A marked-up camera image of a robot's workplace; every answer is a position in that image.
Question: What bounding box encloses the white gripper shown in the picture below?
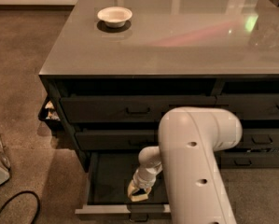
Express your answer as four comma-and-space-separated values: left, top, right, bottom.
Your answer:
128, 167, 159, 200

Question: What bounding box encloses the yellow green sponge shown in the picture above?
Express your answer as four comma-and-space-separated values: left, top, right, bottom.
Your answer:
130, 193, 148, 202

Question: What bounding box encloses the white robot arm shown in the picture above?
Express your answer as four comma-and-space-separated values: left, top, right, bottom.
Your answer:
128, 107, 243, 224

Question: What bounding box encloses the open bottom left drawer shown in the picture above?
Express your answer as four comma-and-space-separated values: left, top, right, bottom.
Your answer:
75, 151, 171, 224

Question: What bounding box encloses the middle left drawer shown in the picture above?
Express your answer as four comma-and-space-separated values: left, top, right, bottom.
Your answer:
76, 130, 158, 150

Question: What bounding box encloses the top left drawer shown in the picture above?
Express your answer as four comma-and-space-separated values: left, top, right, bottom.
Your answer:
60, 95, 216, 123

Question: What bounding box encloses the middle right drawer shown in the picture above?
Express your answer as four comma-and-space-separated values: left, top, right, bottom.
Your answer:
237, 129, 279, 148

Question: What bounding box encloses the dark grey drawer cabinet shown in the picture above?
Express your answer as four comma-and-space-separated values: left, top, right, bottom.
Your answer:
40, 0, 279, 165

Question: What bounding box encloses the top right drawer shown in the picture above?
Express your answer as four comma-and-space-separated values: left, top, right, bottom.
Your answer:
216, 94, 279, 120

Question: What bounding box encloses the bottom right drawer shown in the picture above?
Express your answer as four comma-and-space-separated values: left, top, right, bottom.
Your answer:
218, 152, 279, 169

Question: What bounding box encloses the black bin with trash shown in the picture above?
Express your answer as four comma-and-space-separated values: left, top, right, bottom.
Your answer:
38, 96, 63, 133

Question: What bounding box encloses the white bowl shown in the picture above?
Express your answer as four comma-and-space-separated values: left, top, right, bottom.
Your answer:
97, 7, 133, 28

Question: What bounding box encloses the black cable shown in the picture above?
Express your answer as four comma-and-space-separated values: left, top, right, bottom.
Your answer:
0, 190, 41, 224

